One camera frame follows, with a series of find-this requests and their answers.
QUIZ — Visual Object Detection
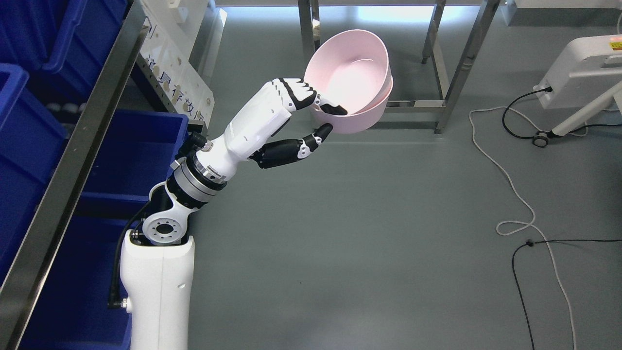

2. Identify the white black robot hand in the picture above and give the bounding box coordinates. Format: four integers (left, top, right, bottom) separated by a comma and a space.
196, 78, 347, 181

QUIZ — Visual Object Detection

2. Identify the pink bowl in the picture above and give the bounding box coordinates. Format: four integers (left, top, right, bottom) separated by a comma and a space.
304, 29, 390, 115
311, 77, 394, 134

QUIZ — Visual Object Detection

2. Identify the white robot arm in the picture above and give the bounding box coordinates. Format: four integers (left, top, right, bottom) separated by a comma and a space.
118, 135, 249, 350

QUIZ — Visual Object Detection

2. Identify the metal shelf rack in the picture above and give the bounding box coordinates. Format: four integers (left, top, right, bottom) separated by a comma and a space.
0, 0, 147, 350

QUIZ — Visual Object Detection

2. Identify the white sign board with text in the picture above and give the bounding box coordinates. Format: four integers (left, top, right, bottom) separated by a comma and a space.
139, 0, 215, 128

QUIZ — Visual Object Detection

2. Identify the stainless steel table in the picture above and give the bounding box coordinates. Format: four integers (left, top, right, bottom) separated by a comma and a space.
297, 0, 501, 135

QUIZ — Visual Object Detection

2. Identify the blue bin left upper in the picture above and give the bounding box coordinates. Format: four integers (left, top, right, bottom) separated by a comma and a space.
0, 0, 127, 280

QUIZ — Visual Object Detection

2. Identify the blue bin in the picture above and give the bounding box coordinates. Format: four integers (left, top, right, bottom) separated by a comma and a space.
0, 0, 127, 280
18, 109, 189, 350

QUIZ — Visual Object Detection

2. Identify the blue bin lower left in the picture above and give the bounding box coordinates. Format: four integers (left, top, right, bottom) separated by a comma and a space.
18, 109, 189, 350

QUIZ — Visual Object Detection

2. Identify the white machine with warning label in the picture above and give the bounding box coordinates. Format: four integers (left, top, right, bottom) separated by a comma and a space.
534, 34, 622, 109

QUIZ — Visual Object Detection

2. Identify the white leg with caster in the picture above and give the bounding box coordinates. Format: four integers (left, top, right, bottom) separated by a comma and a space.
532, 82, 622, 148

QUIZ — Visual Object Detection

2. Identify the white floor cable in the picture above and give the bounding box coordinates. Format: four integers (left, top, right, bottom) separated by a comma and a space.
469, 108, 588, 350

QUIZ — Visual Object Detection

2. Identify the black floor cable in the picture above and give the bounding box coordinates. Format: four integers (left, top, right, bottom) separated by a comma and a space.
512, 238, 622, 350

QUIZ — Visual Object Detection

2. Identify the black power cable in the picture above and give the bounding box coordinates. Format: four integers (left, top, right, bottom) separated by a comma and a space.
502, 86, 622, 140

